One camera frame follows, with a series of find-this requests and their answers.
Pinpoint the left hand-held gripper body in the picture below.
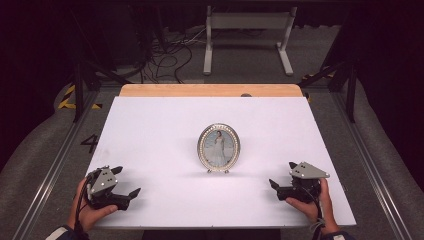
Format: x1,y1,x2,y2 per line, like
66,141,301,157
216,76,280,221
87,165,131,211

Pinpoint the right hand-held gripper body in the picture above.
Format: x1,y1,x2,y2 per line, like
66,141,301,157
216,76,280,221
277,162,331,204

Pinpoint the oval silver photo frame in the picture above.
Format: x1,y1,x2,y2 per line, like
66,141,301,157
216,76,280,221
196,122,242,174

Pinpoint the person's left hand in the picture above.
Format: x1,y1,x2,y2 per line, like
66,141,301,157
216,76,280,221
68,178,118,232

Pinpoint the person's right hand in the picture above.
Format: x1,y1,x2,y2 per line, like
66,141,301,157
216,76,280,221
285,178,341,234

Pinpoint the black metal stand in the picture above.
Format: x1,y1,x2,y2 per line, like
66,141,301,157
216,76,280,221
298,59,359,123
71,49,133,123

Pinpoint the wooden table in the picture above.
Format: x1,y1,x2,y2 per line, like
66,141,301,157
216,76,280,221
119,83,304,98

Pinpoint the white metal stand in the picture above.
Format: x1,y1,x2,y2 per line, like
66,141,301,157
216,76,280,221
203,5,298,77

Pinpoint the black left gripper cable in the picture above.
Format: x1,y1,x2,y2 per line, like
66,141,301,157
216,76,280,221
73,174,94,236

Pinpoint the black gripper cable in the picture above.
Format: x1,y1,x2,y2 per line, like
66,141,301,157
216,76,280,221
73,174,94,236
301,185,326,234

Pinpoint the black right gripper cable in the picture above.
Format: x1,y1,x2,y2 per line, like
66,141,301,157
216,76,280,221
301,185,326,234

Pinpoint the aluminium floor rail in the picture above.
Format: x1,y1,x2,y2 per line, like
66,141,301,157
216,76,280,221
329,89,414,240
13,89,101,240

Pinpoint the grey wrist strap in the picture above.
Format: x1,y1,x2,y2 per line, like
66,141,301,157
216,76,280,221
309,217,327,233

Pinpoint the bundle of floor cables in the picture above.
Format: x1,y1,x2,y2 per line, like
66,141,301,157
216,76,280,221
139,28,208,84

